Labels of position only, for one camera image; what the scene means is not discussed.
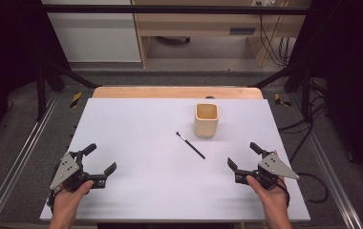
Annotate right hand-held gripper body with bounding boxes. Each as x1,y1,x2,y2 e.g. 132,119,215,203
233,149,300,191

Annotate yellow black striped tape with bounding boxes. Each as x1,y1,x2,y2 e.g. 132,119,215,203
273,93,292,108
70,92,83,109

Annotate white power strip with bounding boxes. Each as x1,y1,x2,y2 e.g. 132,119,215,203
250,0,281,8

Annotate black hanging cables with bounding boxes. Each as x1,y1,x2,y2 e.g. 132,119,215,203
257,13,293,68

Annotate light wooden desk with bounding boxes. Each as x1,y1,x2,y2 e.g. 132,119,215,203
131,0,311,69

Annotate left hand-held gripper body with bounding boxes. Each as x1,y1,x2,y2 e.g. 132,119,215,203
47,150,109,194

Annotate white table cover sheet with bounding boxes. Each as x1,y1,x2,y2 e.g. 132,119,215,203
39,97,311,223

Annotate beige square cup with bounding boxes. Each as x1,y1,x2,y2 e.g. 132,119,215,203
194,102,220,139

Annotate white cabinet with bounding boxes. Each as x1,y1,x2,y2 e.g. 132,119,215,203
41,0,142,64

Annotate person's right hand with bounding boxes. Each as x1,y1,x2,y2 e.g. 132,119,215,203
246,175,291,221

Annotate black metal stand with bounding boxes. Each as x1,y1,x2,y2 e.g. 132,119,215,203
35,60,102,122
249,63,314,123

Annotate left hand-held gripper cable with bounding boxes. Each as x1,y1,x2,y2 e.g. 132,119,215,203
46,171,60,214

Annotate black looped floor cable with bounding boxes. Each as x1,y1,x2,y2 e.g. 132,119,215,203
278,79,331,204

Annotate right hand-held gripper cable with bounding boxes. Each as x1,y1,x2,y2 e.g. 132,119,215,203
276,176,291,208

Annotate wooden table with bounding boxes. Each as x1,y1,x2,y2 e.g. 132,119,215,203
92,86,265,100

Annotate black curtain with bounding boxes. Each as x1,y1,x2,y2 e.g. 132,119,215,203
0,0,73,156
284,0,363,185

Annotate aluminium floor rail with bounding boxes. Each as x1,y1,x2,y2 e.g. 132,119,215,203
288,94,363,229
0,92,60,229

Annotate thin black brush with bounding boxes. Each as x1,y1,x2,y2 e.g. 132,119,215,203
175,131,206,160

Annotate black horizontal frame bar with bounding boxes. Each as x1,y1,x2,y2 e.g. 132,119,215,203
42,4,311,16

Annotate hand-held gripper cable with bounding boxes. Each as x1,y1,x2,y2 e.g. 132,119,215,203
276,176,291,208
46,171,60,214

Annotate person's left hand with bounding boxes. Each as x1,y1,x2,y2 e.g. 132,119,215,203
47,179,95,222

